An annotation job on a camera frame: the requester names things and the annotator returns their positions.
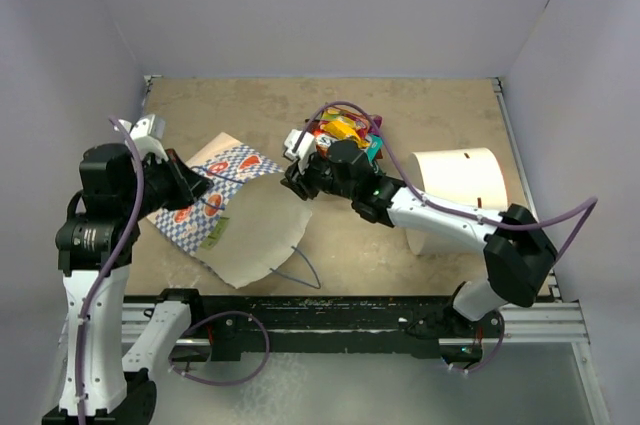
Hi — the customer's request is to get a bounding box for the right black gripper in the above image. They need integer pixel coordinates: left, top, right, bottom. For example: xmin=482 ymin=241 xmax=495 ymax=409
xmin=281 ymin=151 xmax=357 ymax=201

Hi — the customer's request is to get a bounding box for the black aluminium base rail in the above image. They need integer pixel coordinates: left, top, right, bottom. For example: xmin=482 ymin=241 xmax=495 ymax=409
xmin=177 ymin=295 xmax=588 ymax=363

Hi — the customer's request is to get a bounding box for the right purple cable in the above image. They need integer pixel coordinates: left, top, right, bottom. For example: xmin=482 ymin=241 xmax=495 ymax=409
xmin=292 ymin=100 xmax=599 ymax=376

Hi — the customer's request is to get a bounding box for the blue checkered paper bag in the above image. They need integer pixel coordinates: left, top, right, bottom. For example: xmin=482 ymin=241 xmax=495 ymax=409
xmin=148 ymin=133 xmax=322 ymax=292

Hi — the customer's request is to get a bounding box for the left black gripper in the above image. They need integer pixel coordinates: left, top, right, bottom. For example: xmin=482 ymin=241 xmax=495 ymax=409
xmin=123 ymin=146 xmax=214 ymax=218

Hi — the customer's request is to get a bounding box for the orange Fox's candy bag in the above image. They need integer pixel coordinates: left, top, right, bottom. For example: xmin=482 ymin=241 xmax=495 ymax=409
xmin=312 ymin=106 xmax=371 ymax=154

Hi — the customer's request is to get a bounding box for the yellow M&M's bag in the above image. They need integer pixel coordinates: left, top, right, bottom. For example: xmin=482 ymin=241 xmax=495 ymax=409
xmin=323 ymin=120 xmax=362 ymax=144

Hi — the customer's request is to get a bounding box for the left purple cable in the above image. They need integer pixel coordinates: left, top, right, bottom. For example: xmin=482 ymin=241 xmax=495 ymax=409
xmin=73 ymin=115 xmax=146 ymax=425

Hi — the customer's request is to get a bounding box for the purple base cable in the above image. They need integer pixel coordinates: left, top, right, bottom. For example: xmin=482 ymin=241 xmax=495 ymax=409
xmin=169 ymin=309 xmax=272 ymax=386

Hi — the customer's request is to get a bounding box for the purple candy bag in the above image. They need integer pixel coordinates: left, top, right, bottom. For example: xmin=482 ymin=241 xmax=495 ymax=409
xmin=370 ymin=114 xmax=383 ymax=136

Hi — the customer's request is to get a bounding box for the white cylindrical container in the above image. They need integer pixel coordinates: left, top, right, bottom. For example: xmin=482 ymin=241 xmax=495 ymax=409
xmin=407 ymin=146 xmax=509 ymax=256

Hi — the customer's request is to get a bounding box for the teal Fox's candy bag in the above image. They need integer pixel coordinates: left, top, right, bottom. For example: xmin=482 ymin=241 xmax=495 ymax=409
xmin=364 ymin=134 xmax=383 ymax=163

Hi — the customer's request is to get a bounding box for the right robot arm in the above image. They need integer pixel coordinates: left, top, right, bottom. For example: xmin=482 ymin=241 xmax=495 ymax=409
xmin=281 ymin=130 xmax=557 ymax=336

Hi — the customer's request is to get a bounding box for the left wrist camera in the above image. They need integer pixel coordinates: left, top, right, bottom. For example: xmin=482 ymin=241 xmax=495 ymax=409
xmin=114 ymin=114 xmax=168 ymax=162

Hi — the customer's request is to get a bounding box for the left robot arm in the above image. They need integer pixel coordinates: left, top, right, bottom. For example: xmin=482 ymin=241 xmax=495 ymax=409
xmin=42 ymin=143 xmax=212 ymax=424

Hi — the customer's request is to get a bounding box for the light green snack packet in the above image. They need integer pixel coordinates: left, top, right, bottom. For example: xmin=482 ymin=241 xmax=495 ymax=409
xmin=199 ymin=217 xmax=229 ymax=250

